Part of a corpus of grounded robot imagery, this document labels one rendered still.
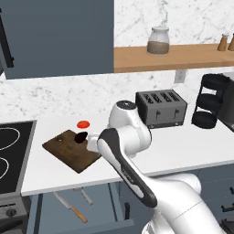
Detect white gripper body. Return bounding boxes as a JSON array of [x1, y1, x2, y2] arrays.
[[86, 133, 101, 154]]

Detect dark avocado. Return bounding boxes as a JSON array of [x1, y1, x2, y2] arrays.
[[74, 132, 90, 144]]

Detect brown wooden cutting board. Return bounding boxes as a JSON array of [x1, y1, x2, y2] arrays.
[[41, 129, 102, 175]]

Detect red tomato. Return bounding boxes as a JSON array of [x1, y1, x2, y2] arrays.
[[76, 120, 91, 130]]

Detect small grey knife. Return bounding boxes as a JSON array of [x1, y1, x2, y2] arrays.
[[72, 187, 94, 207]]

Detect blue open drawer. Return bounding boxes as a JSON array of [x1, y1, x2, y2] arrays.
[[28, 181, 135, 234]]

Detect grey four-slot toaster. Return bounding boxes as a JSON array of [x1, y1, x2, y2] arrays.
[[135, 89, 188, 130]]

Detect black hob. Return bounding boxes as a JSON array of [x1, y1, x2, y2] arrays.
[[0, 120, 37, 197]]

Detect black oven knob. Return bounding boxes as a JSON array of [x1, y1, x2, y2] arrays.
[[5, 207, 17, 218]]

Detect grey oven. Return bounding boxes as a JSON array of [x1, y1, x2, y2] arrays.
[[0, 195, 32, 234]]

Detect glass jar with brown contents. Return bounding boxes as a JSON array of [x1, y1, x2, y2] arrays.
[[146, 26, 171, 56]]

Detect blue base cupboards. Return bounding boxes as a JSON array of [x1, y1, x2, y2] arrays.
[[118, 164, 234, 234]]

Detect brown shaker with grey cap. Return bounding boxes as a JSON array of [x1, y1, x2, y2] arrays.
[[217, 33, 229, 52], [228, 33, 234, 52]]

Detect knife with wooden handle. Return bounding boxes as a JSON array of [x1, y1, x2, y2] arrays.
[[52, 191, 89, 224]]

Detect black drawer handle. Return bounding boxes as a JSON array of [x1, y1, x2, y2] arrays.
[[123, 202, 132, 220]]

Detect white wall socket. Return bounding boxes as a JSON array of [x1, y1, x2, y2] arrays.
[[174, 69, 187, 84]]

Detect dark blue wall cupboard door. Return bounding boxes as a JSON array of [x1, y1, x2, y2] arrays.
[[0, 0, 115, 80]]

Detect wooden wall shelf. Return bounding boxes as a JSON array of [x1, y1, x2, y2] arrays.
[[113, 43, 234, 74]]

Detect black cupboard handle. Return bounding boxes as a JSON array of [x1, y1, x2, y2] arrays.
[[0, 8, 16, 69]]

